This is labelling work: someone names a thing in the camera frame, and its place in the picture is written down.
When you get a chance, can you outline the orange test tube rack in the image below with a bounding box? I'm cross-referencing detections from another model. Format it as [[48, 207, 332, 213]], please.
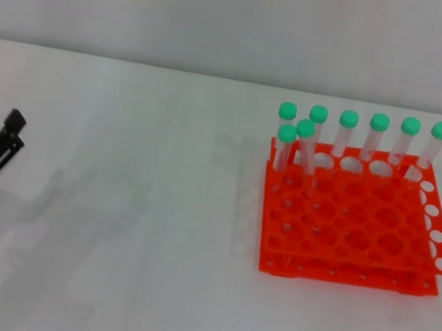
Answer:
[[249, 133, 442, 300]]

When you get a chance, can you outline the clear test tube green cap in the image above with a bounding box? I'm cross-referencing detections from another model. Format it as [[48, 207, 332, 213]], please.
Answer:
[[357, 110, 393, 164], [275, 100, 300, 130], [286, 117, 325, 199], [271, 123, 299, 175], [330, 107, 361, 161], [305, 102, 332, 147], [414, 118, 442, 175], [387, 114, 423, 169]]

